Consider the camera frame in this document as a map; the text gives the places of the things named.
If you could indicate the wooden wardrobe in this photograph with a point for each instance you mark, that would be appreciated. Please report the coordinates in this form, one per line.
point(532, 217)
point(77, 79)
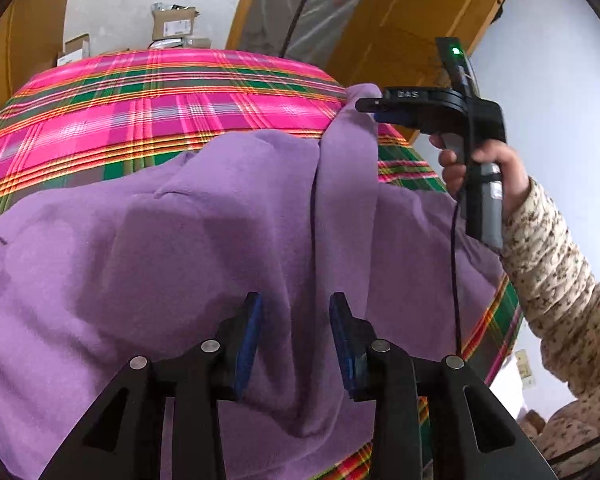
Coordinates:
point(20, 40)

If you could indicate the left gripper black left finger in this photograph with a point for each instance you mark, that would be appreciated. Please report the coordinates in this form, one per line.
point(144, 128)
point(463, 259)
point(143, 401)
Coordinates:
point(164, 415)

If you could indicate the cardboard box with label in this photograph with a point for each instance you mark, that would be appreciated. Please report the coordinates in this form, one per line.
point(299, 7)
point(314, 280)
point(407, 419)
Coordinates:
point(172, 21)

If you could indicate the patterned right sleeve forearm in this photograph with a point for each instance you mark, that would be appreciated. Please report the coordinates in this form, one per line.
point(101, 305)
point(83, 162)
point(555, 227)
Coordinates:
point(561, 302)

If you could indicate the wooden door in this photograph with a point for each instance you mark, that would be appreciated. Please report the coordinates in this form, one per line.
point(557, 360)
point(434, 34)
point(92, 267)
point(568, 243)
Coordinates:
point(393, 42)

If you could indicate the pink plaid bed sheet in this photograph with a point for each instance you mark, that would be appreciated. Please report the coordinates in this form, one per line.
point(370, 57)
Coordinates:
point(109, 117)

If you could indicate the right gripper grey handle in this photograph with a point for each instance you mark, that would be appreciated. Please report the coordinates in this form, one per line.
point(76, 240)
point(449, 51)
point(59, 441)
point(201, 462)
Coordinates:
point(482, 202)

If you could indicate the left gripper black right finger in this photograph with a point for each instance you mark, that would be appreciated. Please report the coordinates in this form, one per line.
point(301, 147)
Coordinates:
point(441, 410)

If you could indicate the grey door curtain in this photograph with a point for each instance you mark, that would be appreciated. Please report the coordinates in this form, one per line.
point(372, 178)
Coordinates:
point(303, 30)

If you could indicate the white open box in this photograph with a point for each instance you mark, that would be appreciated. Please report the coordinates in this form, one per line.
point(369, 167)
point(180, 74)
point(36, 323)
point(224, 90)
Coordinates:
point(76, 49)

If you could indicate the purple fleece garment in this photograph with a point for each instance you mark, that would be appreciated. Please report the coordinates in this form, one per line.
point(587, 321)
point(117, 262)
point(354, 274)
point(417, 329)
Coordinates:
point(149, 264)

